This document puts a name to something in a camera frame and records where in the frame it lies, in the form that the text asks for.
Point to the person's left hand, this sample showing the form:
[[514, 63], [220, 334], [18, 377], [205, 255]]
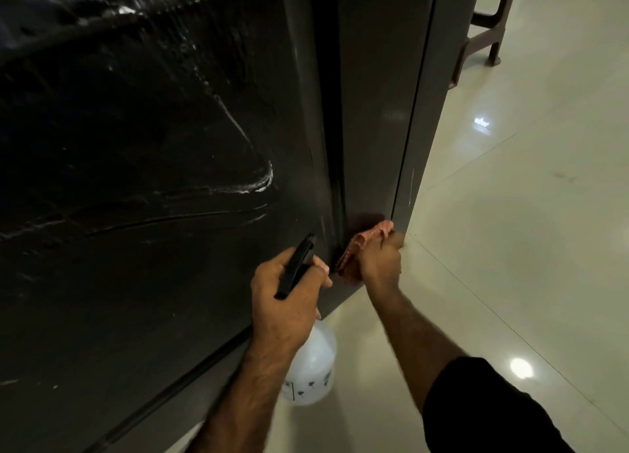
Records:
[[285, 310]]

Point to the person's right hand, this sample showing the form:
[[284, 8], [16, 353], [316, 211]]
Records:
[[381, 266]]

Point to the orange checked cloth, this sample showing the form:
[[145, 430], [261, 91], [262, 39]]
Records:
[[361, 243]]

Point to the white spray bottle black trigger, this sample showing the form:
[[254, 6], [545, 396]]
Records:
[[314, 369]]

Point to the black wooden door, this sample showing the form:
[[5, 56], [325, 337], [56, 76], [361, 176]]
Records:
[[147, 172]]

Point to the person's left forearm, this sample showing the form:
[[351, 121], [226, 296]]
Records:
[[241, 403]]

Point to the black right sleeve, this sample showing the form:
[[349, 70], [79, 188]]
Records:
[[486, 408]]

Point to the brown plastic stool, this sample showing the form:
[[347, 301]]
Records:
[[486, 30]]

